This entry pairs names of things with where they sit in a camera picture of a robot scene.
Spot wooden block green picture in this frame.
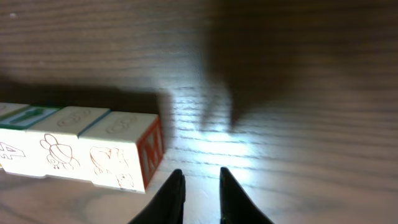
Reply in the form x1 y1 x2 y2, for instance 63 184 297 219
79 111 164 193

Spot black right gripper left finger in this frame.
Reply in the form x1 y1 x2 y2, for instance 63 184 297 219
128 169 186 224

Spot wooden block green edge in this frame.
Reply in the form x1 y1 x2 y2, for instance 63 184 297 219
1 106 61 178

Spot wooden block with dots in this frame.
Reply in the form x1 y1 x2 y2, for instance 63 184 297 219
0 103 29 119

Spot wooden block letter Y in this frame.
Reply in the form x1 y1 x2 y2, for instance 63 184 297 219
27 106 110 180

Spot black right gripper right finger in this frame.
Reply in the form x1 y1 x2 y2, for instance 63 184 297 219
220 167 273 224

